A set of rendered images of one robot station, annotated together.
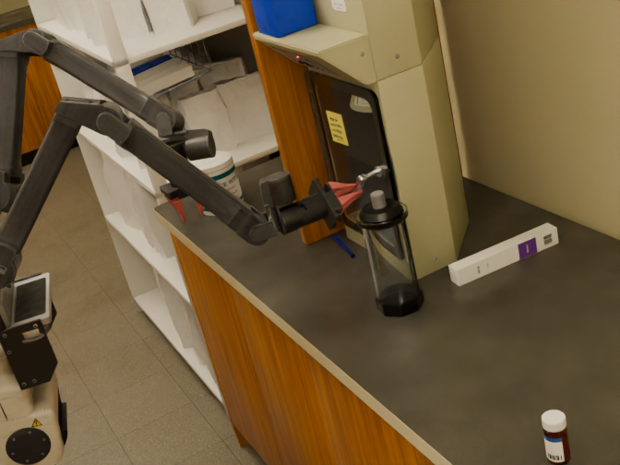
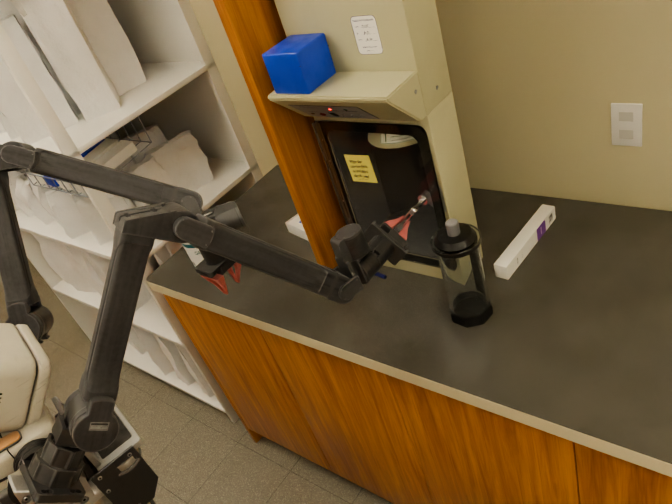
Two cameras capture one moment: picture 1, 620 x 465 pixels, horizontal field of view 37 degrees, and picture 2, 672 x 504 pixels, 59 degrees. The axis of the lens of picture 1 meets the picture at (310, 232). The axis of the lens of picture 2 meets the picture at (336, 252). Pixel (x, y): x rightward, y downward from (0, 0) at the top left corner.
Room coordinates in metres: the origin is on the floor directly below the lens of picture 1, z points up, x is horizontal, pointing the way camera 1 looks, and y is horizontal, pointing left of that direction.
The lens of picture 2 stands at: (0.87, 0.43, 1.96)
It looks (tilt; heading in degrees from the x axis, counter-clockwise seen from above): 35 degrees down; 340
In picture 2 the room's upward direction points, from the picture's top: 20 degrees counter-clockwise
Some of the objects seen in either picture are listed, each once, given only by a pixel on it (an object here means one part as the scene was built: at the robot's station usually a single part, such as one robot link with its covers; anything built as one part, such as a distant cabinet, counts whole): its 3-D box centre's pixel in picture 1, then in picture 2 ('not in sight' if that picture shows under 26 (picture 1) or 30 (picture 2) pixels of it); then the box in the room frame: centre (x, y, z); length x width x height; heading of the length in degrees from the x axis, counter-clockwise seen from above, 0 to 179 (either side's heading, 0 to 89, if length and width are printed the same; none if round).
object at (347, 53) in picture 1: (311, 56); (344, 105); (1.96, -0.09, 1.46); 0.32 x 0.11 x 0.10; 22
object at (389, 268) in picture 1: (390, 256); (463, 274); (1.74, -0.15, 1.06); 0.11 x 0.11 x 0.21
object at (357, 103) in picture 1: (356, 163); (386, 196); (1.98, -0.14, 1.19); 0.30 x 0.01 x 0.40; 22
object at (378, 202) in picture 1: (379, 207); (454, 234); (1.74, -0.15, 1.18); 0.09 x 0.09 x 0.07
